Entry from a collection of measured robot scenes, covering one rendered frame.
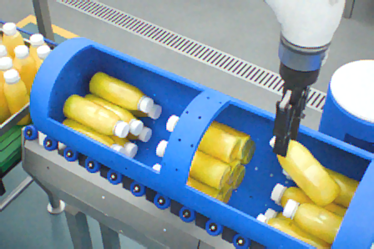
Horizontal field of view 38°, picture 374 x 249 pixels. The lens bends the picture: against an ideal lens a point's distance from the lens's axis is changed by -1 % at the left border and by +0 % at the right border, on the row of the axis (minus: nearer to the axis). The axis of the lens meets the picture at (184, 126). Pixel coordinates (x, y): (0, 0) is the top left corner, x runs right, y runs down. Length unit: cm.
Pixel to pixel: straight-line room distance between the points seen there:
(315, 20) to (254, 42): 263
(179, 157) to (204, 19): 258
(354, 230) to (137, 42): 261
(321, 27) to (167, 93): 66
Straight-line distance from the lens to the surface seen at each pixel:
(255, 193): 142
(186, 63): 335
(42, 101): 141
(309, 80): 103
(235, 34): 360
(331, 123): 166
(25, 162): 169
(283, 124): 107
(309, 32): 94
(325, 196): 120
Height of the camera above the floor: 207
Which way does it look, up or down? 45 degrees down
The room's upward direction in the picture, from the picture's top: straight up
